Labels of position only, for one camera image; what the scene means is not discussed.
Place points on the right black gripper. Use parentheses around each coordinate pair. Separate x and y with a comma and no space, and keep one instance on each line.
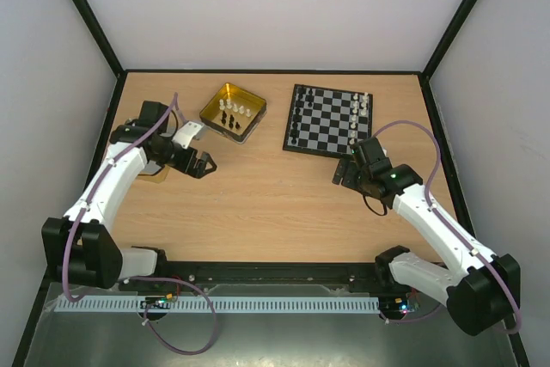
(350,175)

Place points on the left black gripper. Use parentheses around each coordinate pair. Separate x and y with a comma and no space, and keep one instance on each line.
(197,171)

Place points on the gold metal tin tray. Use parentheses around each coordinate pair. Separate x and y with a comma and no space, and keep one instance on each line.
(234,112)

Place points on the black grey chess board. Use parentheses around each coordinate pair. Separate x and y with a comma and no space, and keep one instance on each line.
(325,122)

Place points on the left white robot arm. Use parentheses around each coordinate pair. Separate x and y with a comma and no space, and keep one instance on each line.
(79,247)

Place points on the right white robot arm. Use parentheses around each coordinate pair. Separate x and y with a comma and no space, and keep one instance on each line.
(478,288)

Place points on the silver tin lid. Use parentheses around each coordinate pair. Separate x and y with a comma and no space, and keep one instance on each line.
(154,172)

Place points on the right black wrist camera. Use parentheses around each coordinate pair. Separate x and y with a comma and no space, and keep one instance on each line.
(367,151)

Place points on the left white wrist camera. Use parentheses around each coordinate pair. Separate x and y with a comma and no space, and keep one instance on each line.
(190,131)

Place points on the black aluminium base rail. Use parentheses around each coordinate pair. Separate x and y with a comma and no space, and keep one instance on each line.
(356,277)

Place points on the white slotted cable duct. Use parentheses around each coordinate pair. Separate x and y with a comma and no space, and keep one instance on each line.
(222,305)

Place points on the black enclosure frame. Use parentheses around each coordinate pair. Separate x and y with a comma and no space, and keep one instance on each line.
(279,82)

